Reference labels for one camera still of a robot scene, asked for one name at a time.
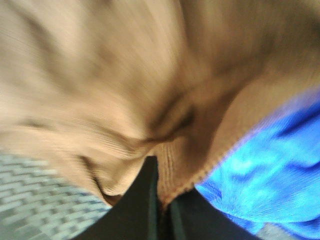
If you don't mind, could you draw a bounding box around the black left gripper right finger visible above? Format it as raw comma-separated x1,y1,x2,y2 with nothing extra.
169,189,259,240

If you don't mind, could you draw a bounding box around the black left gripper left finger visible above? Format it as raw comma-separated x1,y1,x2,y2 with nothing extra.
84,156,159,240

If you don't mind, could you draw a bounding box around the brown towel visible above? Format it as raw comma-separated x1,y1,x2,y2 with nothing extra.
0,0,320,206

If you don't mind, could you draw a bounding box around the blue towel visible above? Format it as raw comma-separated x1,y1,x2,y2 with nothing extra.
195,89,320,240

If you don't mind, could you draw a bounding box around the grey perforated plastic basket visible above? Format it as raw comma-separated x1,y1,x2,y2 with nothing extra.
0,151,112,240

